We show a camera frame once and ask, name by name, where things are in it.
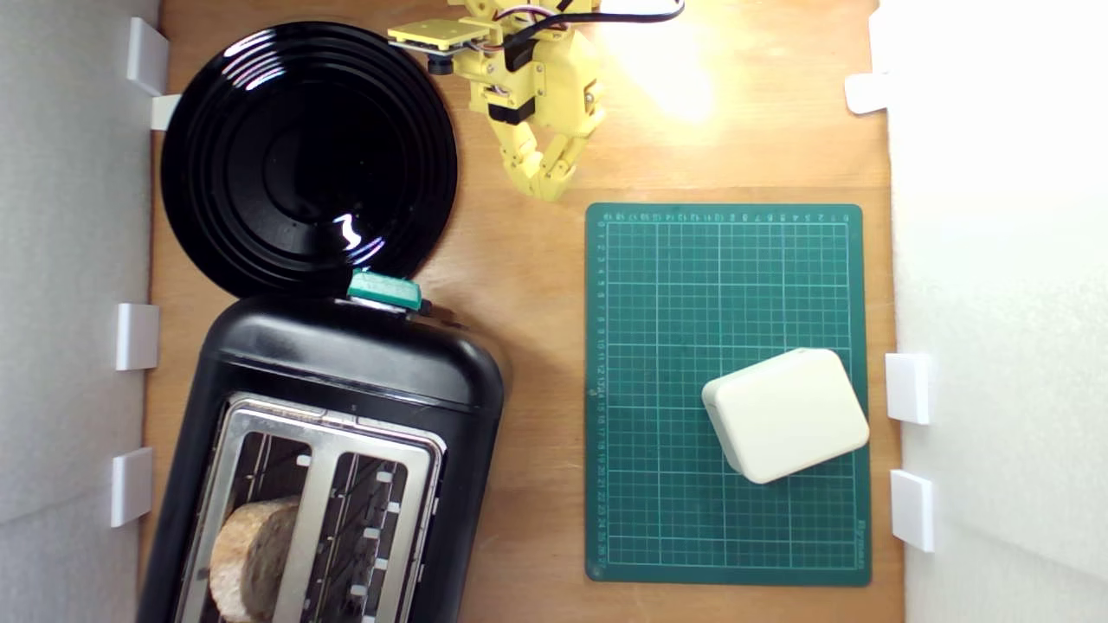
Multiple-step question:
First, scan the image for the green-taped toaster lever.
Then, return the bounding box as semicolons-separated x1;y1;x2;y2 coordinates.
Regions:
347;268;423;312

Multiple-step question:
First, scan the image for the black two-slot toaster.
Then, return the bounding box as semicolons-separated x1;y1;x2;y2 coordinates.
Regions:
137;294;506;623

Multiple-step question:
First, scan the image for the black plate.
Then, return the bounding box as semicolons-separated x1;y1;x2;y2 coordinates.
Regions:
161;22;459;299

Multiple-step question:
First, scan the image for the white block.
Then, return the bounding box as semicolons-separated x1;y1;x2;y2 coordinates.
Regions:
701;348;870;485

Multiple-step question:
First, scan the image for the green cutting mat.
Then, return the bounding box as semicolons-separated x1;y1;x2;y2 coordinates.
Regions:
585;203;872;587

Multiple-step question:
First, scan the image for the brown bread slice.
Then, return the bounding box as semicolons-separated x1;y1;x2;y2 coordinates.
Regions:
209;495;302;623

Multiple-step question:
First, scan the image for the yellow wrist camera mount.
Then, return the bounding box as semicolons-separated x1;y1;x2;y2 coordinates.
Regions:
387;19;492;76

